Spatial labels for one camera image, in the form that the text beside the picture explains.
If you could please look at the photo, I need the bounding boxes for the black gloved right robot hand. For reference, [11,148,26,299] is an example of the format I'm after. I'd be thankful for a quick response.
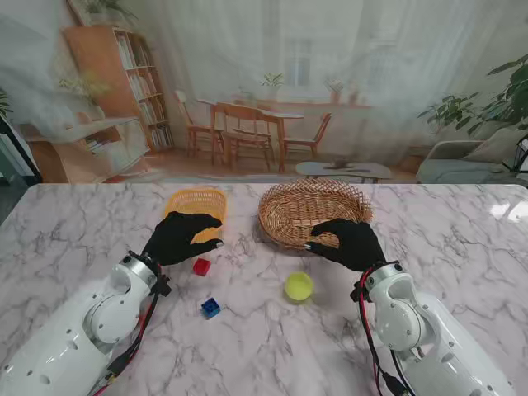
[304,218,389,273]

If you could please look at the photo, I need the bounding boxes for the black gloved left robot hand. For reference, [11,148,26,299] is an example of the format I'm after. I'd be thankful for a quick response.
[142,211,226,267]

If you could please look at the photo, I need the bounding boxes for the blue toy building block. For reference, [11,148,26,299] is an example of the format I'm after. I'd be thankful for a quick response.
[200,296,223,319]

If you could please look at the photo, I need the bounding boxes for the yellow plastic mesh basket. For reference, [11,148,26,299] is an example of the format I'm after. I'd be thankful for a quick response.
[163,187,229,248]

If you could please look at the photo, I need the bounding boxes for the yellow-green tennis ball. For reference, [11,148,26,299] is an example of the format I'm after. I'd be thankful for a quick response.
[283,271,315,303]

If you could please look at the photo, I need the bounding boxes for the oval woven wicker basket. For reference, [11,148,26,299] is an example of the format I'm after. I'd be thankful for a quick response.
[257,177,375,252]

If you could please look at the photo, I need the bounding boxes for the black backdrop stand pole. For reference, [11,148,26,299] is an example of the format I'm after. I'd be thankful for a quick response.
[0,111,45,185]

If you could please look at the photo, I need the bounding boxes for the black tripod stand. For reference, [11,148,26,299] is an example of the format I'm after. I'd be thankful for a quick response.
[501,135,528,178]

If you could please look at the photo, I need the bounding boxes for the printed room scene backdrop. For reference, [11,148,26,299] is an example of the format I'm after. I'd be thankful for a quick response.
[0,0,528,185]

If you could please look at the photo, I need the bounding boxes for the red black right arm cable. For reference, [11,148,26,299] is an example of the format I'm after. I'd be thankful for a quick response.
[350,267,413,396]

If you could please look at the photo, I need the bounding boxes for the red black arm cable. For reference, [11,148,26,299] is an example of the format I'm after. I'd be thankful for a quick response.
[350,267,413,396]
[88,263,172,396]

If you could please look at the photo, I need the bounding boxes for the red black left arm cable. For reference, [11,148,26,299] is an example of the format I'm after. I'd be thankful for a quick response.
[88,263,172,396]

